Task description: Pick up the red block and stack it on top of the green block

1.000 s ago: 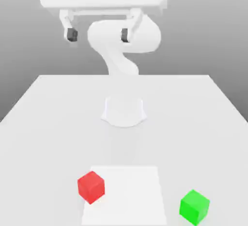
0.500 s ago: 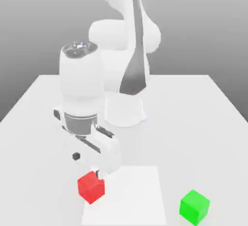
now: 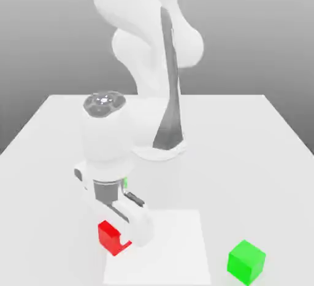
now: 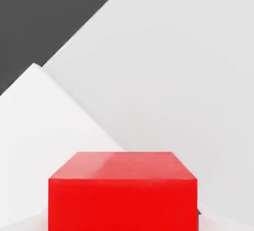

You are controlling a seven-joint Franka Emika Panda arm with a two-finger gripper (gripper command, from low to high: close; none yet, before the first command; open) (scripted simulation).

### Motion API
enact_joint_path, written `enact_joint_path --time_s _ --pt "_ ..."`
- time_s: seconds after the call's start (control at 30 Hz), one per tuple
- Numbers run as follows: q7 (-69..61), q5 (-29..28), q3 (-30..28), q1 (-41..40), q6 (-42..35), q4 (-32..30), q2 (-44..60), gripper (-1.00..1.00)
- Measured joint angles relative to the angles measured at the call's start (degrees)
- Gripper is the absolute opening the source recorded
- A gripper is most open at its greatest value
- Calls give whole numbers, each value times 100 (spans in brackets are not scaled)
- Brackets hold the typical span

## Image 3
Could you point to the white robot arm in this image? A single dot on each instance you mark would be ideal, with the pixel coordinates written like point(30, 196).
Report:
point(152, 45)

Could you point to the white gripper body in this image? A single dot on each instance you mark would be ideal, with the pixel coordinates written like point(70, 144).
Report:
point(133, 219)

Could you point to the small green cube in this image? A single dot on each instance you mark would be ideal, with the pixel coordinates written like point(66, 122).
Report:
point(246, 262)

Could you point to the small red cube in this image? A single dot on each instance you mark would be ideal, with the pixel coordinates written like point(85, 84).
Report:
point(108, 238)

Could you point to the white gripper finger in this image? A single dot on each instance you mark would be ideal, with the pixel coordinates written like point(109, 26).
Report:
point(123, 237)

